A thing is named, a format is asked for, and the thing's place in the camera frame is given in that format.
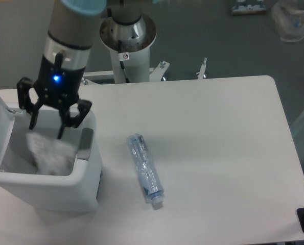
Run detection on white open trash can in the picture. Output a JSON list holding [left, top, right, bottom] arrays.
[[0, 104, 102, 212]]

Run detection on crushed clear plastic bottle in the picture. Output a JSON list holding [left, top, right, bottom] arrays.
[[127, 133, 164, 209]]

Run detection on clear plastic bag on floor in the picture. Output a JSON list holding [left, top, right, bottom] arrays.
[[271, 1, 304, 43]]

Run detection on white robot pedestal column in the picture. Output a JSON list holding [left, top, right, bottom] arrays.
[[100, 13, 157, 84]]

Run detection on clear printed plastic bag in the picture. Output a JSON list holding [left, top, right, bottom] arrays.
[[26, 133, 76, 176]]

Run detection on grey tray on floor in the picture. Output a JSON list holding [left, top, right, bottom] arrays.
[[230, 0, 267, 16]]

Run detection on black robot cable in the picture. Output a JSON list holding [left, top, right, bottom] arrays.
[[107, 7, 130, 84]]

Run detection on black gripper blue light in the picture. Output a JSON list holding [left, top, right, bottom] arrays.
[[16, 55, 93, 140]]

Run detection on white pedestal base frame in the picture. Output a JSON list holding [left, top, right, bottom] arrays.
[[81, 58, 207, 85]]

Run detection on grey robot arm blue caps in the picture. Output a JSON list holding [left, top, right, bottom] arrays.
[[17, 1, 147, 139]]

